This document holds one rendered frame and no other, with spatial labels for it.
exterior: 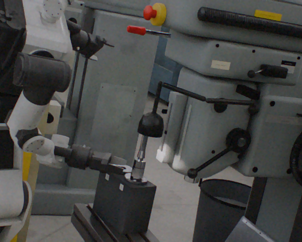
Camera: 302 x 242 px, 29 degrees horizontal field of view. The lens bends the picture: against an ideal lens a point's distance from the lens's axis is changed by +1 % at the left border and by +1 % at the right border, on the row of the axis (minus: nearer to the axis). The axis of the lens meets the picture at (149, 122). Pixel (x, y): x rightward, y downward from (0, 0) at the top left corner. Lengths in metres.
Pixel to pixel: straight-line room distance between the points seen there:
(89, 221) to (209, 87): 0.86
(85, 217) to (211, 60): 0.96
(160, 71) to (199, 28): 7.89
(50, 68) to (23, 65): 0.08
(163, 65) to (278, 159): 7.59
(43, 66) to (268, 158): 0.72
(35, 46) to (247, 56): 0.65
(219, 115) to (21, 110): 0.62
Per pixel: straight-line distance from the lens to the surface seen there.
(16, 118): 1.89
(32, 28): 1.86
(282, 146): 1.80
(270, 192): 2.09
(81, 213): 2.31
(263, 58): 1.66
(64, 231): 4.31
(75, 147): 2.17
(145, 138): 2.15
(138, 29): 1.68
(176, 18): 1.53
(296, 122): 1.80
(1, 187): 2.10
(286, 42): 1.69
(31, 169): 3.51
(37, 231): 4.25
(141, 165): 2.16
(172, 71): 9.06
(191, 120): 1.66
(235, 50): 1.60
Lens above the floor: 1.84
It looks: 13 degrees down
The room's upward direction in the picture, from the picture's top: 12 degrees clockwise
